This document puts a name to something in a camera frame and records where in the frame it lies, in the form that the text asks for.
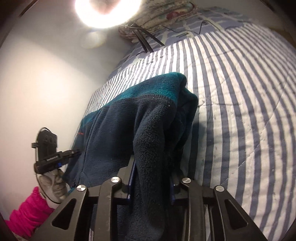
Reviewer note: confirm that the folded floral quilt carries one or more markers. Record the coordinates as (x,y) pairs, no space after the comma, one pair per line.
(155,15)

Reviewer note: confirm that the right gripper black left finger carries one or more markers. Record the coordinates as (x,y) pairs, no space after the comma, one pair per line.
(72,219)

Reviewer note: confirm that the blue teal fleece jacket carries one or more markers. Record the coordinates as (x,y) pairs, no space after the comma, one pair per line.
(151,122)

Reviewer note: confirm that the black tripod stand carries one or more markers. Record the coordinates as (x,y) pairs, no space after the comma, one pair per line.
(140,34)

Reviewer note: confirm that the left hand beige glove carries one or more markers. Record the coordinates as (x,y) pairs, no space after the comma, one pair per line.
(52,187)

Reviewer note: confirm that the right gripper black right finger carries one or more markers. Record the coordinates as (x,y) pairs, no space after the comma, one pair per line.
(205,213)

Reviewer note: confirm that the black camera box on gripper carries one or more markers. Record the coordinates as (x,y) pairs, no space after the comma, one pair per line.
(45,144)

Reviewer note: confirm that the bright ring light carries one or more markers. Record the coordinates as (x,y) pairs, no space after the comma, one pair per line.
(106,14)

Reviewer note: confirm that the blue white striped quilt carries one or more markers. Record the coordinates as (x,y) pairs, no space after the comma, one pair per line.
(243,136)

